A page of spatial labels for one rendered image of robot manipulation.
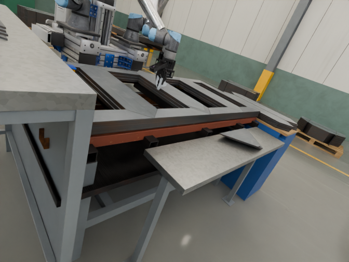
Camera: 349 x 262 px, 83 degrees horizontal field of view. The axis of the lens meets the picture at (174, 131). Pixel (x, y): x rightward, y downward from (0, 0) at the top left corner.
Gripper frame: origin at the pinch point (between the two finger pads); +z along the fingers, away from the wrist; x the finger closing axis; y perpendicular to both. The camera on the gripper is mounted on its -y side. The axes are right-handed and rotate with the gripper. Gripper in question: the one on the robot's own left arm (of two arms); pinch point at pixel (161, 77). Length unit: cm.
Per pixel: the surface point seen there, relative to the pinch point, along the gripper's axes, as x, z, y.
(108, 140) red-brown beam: 62, 9, 75
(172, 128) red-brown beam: 62, 8, 40
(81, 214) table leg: 61, 50, 81
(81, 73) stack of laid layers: 3, 2, 64
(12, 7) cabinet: -928, 69, -35
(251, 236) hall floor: 114, 88, -38
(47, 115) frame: 79, -12, 101
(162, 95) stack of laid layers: 27.3, 4.0, 19.8
